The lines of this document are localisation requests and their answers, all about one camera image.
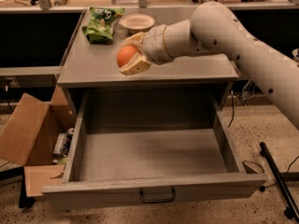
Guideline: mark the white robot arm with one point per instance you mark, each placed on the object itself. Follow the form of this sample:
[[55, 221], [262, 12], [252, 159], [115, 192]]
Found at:
[[214, 27]]

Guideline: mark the grey open drawer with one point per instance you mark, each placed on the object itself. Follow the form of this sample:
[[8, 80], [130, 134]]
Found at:
[[126, 141]]

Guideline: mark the black pole on floor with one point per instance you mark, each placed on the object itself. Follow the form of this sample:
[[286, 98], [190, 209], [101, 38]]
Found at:
[[282, 178]]

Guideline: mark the orange fruit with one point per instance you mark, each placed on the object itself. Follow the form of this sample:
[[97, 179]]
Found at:
[[126, 55]]

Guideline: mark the white bowl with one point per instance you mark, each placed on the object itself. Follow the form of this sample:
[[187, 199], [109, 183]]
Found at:
[[136, 23]]

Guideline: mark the grey cabinet counter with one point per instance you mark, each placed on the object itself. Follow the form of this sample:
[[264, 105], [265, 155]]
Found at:
[[89, 65]]

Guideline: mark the green chip bag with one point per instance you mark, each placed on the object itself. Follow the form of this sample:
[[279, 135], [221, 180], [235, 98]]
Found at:
[[102, 24]]

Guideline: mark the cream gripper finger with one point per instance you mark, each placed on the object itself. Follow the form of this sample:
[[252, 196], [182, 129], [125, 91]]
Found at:
[[135, 40], [136, 65]]

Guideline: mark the brown cardboard box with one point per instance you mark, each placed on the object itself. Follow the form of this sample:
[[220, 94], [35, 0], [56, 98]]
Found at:
[[29, 137]]

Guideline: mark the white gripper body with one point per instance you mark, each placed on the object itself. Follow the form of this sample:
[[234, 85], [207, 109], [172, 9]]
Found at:
[[154, 44]]

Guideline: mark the bottle in cardboard box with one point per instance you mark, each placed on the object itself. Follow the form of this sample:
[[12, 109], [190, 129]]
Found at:
[[60, 144]]

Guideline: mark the black drawer handle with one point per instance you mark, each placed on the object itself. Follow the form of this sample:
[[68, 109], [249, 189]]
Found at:
[[157, 195]]

